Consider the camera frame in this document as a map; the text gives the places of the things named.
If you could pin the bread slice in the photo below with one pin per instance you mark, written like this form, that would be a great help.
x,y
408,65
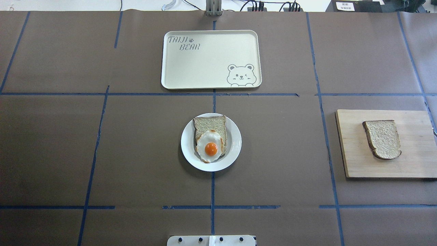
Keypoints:
x,y
214,124
383,139

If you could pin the bread slice under egg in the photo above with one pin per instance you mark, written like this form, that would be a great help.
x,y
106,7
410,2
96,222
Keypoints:
x,y
214,124

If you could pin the fried egg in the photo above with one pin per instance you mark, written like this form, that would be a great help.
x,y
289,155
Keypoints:
x,y
209,146

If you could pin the cream bear serving tray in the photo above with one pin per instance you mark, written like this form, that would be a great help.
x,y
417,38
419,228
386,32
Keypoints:
x,y
205,59

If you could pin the black box with label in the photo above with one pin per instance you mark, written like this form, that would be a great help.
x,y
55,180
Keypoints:
x,y
359,6

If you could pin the wooden cutting board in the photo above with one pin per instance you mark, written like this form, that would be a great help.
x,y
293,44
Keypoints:
x,y
417,144

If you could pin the aluminium frame post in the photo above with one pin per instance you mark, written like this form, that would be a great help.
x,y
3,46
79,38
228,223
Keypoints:
x,y
214,8

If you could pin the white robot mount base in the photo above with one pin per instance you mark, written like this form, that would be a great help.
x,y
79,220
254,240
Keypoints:
x,y
212,240

